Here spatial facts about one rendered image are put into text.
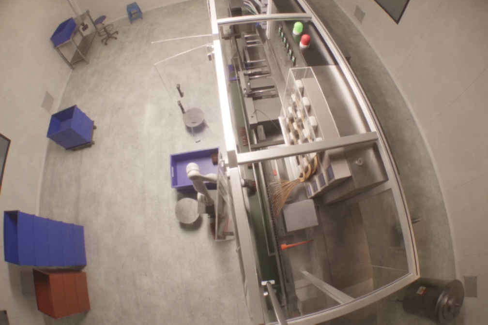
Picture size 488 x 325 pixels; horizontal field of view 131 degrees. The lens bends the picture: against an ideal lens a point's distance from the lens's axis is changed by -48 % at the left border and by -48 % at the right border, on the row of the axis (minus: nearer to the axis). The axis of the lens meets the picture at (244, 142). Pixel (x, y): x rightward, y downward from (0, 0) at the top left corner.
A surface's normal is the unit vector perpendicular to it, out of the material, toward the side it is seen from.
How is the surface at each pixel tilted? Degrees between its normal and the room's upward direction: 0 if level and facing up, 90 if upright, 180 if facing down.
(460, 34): 90
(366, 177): 0
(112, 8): 90
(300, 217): 20
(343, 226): 0
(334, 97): 0
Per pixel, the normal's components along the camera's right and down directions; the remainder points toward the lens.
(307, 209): -0.36, -0.34
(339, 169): -0.04, -0.42
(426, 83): -0.99, 0.15
